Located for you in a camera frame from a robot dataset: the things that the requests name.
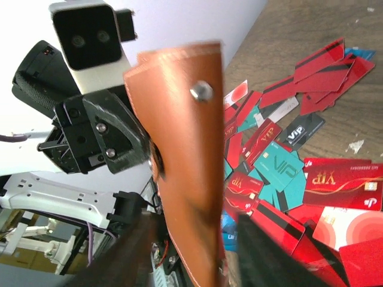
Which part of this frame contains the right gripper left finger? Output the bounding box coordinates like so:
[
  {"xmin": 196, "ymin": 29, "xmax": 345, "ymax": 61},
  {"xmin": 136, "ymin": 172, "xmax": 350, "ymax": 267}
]
[{"xmin": 64, "ymin": 211, "xmax": 161, "ymax": 287}]

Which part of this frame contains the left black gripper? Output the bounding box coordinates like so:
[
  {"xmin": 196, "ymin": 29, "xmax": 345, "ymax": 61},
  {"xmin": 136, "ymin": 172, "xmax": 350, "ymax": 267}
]
[{"xmin": 37, "ymin": 89, "xmax": 150, "ymax": 174}]

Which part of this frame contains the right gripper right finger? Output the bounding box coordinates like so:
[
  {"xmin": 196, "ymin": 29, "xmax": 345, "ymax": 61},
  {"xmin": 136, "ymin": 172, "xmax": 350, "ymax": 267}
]
[{"xmin": 236, "ymin": 215, "xmax": 327, "ymax": 287}]

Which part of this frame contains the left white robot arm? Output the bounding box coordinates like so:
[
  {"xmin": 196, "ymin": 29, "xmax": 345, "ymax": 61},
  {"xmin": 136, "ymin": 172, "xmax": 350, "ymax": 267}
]
[{"xmin": 1, "ymin": 86, "xmax": 150, "ymax": 230}]

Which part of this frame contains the red gold VIP card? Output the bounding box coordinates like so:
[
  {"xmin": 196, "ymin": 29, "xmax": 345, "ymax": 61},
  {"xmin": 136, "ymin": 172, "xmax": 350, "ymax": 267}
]
[{"xmin": 224, "ymin": 172, "xmax": 264, "ymax": 218}]

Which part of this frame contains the white red circle card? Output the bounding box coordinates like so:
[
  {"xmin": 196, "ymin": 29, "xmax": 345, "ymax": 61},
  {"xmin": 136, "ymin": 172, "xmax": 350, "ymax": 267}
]
[{"xmin": 312, "ymin": 207, "xmax": 382, "ymax": 251}]

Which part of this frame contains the teal VIP card centre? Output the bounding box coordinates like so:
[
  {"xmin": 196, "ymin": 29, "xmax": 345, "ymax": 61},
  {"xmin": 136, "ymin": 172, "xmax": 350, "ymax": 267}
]
[{"xmin": 254, "ymin": 141, "xmax": 303, "ymax": 191}]

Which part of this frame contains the red gold card upper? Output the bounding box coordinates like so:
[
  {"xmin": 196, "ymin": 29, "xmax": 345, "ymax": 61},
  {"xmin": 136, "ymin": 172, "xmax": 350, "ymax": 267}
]
[{"xmin": 303, "ymin": 158, "xmax": 382, "ymax": 211}]

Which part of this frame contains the black VIP card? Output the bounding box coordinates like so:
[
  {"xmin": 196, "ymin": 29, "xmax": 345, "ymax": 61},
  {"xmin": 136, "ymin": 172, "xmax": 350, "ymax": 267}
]
[{"xmin": 278, "ymin": 113, "xmax": 326, "ymax": 151}]

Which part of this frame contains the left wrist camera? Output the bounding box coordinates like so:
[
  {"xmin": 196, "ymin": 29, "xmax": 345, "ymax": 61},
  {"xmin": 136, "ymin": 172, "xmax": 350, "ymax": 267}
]
[{"xmin": 48, "ymin": 1, "xmax": 137, "ymax": 94}]

